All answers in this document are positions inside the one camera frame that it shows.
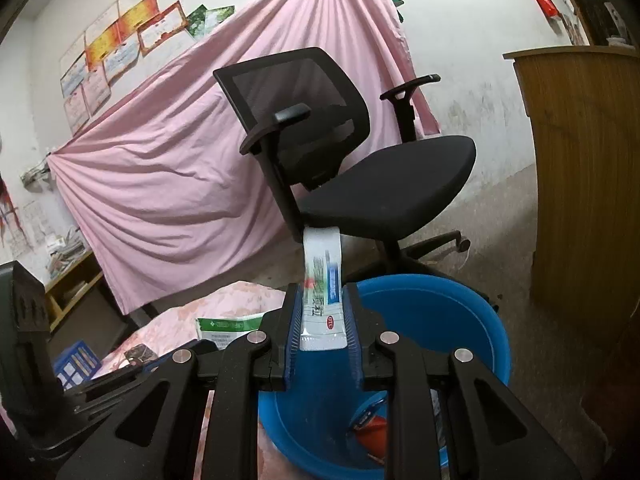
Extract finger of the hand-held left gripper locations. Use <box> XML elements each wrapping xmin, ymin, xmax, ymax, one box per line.
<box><xmin>75</xmin><ymin>363</ymin><xmax>162</xmax><ymax>412</ymax></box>

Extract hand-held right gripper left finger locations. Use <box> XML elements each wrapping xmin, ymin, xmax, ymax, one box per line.
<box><xmin>55</xmin><ymin>283</ymin><xmax>302</xmax><ymax>480</ymax></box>

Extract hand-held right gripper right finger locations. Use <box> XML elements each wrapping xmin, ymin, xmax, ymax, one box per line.
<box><xmin>342</xmin><ymin>282</ymin><xmax>583</xmax><ymax>480</ymax></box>

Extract white ointment tube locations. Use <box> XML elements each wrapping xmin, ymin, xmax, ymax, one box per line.
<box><xmin>300</xmin><ymin>227</ymin><xmax>349</xmax><ymax>352</ymax></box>

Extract blue plastic bucket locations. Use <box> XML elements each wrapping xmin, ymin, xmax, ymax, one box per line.
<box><xmin>257</xmin><ymin>275</ymin><xmax>512</xmax><ymax>477</ymax></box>

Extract patterned black phone case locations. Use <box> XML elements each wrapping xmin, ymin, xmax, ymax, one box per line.
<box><xmin>120</xmin><ymin>342</ymin><xmax>162</xmax><ymax>367</ymax></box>

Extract blue cardboard box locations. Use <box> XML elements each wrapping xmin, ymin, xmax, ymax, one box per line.
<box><xmin>52</xmin><ymin>340</ymin><xmax>102</xmax><ymax>392</ymax></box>

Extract green white paper box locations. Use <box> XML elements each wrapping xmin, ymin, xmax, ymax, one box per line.
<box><xmin>195</xmin><ymin>312</ymin><xmax>267</xmax><ymax>352</ymax></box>

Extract wooden shelf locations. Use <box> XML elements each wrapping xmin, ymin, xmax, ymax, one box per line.
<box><xmin>44</xmin><ymin>250</ymin><xmax>109</xmax><ymax>335</ymax></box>

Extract red packet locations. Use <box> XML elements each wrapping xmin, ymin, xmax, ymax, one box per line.
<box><xmin>350</xmin><ymin>402</ymin><xmax>390</xmax><ymax>461</ymax></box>

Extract stack of papers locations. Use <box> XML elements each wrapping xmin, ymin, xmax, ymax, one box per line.
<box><xmin>46</xmin><ymin>227</ymin><xmax>94</xmax><ymax>277</ymax></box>

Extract black office chair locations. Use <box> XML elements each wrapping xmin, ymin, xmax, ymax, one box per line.
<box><xmin>212</xmin><ymin>46</ymin><xmax>500</xmax><ymax>312</ymax></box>

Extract pink hanging sheet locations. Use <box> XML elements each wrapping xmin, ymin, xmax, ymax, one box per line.
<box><xmin>47</xmin><ymin>0</ymin><xmax>441</xmax><ymax>317</ymax></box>

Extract wooden cabinet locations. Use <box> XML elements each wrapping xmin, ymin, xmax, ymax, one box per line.
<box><xmin>502</xmin><ymin>45</ymin><xmax>640</xmax><ymax>322</ymax></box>

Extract red hanging ornament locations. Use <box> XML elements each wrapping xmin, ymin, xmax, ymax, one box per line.
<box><xmin>526</xmin><ymin>0</ymin><xmax>563</xmax><ymax>23</ymax></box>

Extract black metal frame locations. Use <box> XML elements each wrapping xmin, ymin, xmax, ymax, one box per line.
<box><xmin>122</xmin><ymin>302</ymin><xmax>161</xmax><ymax>332</ymax></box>

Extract red wall poster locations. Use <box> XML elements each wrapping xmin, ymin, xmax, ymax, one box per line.
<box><xmin>0</xmin><ymin>175</ymin><xmax>48</xmax><ymax>258</ymax></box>

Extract row of wall certificates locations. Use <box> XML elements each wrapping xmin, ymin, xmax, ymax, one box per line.
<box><xmin>59</xmin><ymin>0</ymin><xmax>210</xmax><ymax>126</ymax></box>

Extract green wall pictures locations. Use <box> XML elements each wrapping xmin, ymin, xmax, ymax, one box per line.
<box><xmin>186</xmin><ymin>4</ymin><xmax>236</xmax><ymax>41</ymax></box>

